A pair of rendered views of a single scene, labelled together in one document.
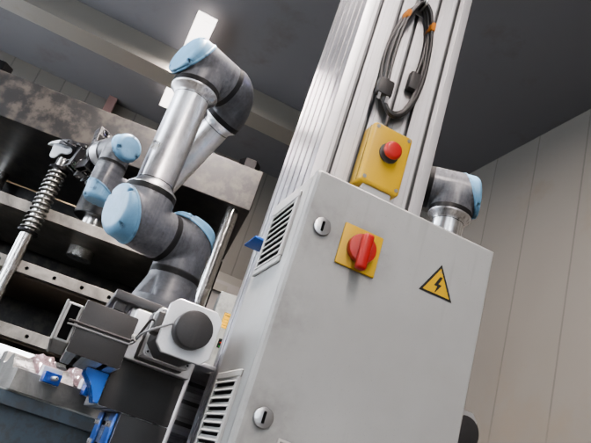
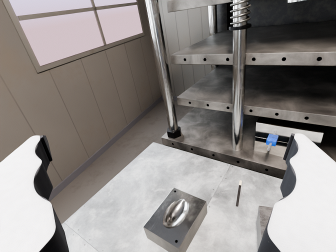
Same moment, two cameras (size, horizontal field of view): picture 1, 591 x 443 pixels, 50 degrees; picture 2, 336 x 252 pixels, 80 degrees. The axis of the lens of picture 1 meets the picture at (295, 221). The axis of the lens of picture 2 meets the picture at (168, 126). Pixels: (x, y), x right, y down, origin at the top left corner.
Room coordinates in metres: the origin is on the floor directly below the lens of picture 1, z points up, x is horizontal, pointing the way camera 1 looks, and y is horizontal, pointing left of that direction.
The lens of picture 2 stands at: (1.68, 0.62, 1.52)
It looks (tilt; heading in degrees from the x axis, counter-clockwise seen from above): 30 degrees down; 48
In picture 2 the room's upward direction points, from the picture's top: 10 degrees counter-clockwise
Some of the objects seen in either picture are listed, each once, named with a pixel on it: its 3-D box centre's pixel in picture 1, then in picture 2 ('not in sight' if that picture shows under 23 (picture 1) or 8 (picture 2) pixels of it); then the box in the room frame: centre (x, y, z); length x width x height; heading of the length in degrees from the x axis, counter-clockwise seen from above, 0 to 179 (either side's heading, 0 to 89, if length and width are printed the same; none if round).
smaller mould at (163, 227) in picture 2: not in sight; (177, 219); (1.98, 0.99, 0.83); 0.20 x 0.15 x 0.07; 8
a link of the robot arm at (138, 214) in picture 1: (174, 141); not in sight; (1.32, 0.32, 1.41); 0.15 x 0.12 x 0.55; 131
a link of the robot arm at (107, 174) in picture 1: (109, 185); not in sight; (1.54, 0.49, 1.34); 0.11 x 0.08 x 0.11; 131
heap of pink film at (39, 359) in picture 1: (58, 369); not in sight; (1.97, 0.53, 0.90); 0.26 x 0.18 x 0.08; 25
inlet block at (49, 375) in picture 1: (51, 378); not in sight; (1.71, 0.47, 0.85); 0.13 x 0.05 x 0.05; 25
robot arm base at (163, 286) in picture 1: (167, 294); not in sight; (1.41, 0.22, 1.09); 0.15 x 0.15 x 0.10
